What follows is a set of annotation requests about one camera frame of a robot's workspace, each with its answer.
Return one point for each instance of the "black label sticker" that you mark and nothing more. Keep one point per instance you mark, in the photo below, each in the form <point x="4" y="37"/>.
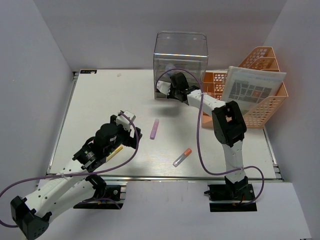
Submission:
<point x="88" y="71"/>

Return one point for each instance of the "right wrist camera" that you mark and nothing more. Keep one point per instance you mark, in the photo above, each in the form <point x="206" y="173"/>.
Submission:
<point x="163" y="87"/>

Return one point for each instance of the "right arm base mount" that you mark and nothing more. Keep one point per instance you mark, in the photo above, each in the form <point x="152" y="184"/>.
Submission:
<point x="220" y="200"/>

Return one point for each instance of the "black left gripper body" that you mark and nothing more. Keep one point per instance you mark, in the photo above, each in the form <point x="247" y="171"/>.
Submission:
<point x="123" y="136"/>

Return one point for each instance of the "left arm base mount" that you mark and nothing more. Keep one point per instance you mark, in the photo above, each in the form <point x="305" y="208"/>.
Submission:
<point x="113" y="199"/>

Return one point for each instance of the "clear acrylic drawer cabinet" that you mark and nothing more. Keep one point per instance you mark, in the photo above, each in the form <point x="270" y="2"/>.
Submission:
<point x="187" y="51"/>

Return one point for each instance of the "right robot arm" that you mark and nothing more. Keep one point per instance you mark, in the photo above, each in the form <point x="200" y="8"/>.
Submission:
<point x="228" y="125"/>

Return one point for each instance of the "purple highlighter marker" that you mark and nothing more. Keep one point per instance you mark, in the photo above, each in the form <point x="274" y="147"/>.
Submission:
<point x="154" y="129"/>

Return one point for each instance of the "orange capped marker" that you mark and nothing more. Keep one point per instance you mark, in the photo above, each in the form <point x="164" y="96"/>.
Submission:
<point x="182" y="157"/>

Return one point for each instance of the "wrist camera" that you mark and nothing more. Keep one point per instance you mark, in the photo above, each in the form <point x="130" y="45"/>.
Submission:
<point x="163" y="87"/>
<point x="125" y="118"/>

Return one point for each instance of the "mesh document pouch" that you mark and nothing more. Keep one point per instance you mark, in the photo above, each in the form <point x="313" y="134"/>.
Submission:
<point x="249" y="87"/>

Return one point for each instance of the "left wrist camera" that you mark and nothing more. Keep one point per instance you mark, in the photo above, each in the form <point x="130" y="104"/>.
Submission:
<point x="125" y="118"/>

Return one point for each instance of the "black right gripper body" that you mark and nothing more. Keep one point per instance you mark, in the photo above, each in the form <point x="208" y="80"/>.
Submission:
<point x="173" y="92"/>

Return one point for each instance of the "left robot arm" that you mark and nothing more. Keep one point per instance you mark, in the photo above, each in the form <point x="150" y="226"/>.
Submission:
<point x="78" y="180"/>

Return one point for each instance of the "orange plastic file organizer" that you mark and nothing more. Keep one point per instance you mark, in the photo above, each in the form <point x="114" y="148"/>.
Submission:
<point x="260" y="58"/>

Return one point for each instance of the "yellow highlighter marker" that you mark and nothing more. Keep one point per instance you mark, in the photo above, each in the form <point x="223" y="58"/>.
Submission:
<point x="114" y="153"/>

